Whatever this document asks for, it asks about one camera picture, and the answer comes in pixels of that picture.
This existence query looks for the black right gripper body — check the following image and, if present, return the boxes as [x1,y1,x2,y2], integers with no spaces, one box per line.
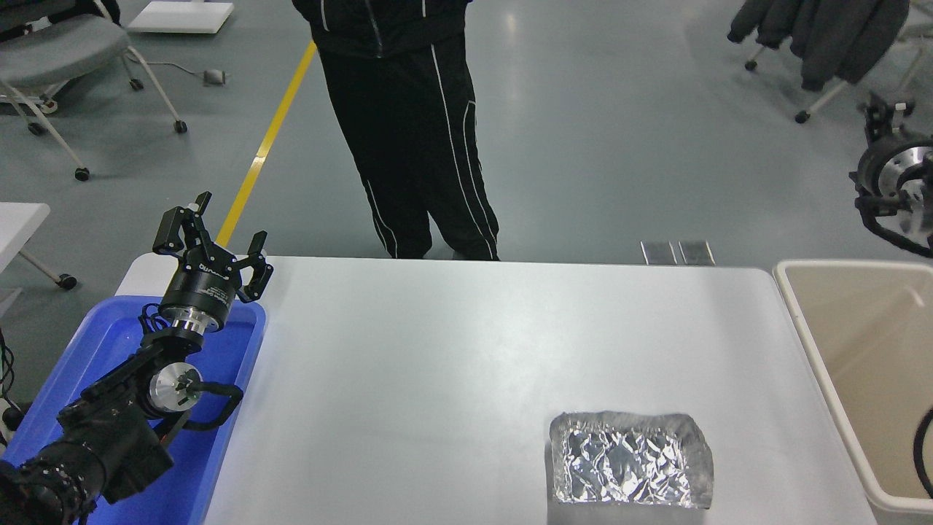
[869,118,912,145]

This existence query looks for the large beige plastic bin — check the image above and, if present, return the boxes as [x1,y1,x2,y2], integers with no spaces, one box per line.
[773,260,933,525]

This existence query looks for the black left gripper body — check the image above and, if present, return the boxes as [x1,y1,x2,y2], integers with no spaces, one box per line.
[159,259,241,323]

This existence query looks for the white-framed wheeled chair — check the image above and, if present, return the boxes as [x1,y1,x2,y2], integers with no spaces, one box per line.
[743,0,933,126]

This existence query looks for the person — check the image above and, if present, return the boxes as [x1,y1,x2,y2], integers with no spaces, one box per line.
[292,0,501,261]

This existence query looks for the blue plastic tray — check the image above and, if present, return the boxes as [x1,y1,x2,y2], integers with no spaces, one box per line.
[0,295,268,525]

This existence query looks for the dark jackets pile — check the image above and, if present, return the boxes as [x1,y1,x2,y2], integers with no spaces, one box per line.
[727,0,912,93]

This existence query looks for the white flat board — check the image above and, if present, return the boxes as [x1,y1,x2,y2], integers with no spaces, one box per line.
[126,0,234,34]

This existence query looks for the grey wheeled office chair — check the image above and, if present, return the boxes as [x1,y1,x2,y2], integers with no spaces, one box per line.
[0,0,188,182]

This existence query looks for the white side table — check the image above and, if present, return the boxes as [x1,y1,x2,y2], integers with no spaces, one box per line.
[0,202,77,292]

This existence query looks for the crumpled silver foil tray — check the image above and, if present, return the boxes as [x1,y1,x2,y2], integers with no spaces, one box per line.
[549,411,714,510]

